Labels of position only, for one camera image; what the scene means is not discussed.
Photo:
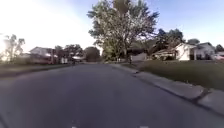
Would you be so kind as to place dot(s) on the dark bushes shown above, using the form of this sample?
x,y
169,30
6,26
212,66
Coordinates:
x,y
92,54

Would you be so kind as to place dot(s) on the grey asphalt road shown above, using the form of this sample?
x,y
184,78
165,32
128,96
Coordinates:
x,y
93,100

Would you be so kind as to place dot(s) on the large green tree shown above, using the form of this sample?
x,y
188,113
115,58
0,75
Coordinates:
x,y
120,23

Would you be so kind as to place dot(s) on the dark trees behind house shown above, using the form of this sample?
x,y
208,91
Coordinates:
x,y
170,38

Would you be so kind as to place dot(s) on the pale concrete kerb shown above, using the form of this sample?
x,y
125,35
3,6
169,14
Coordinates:
x,y
180,88

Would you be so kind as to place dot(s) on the pale low house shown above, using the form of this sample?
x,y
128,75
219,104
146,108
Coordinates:
x,y
41,51

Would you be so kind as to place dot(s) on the white house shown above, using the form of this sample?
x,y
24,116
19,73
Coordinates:
x,y
183,51

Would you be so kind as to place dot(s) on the grass lawn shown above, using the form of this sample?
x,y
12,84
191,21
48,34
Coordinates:
x,y
186,73

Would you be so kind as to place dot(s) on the small tree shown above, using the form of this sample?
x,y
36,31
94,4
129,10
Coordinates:
x,y
13,46

